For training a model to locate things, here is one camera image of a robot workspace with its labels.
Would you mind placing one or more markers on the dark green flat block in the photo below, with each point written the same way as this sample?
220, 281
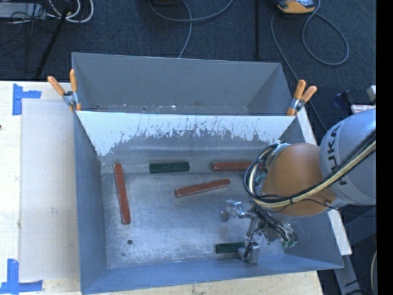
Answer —
169, 167
228, 248

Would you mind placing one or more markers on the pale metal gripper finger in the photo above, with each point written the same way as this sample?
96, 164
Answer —
252, 253
233, 208

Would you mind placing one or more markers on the grey metal bin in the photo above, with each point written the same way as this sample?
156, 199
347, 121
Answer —
172, 226

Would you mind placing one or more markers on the red-brown flat block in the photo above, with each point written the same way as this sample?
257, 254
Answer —
202, 188
122, 195
230, 166

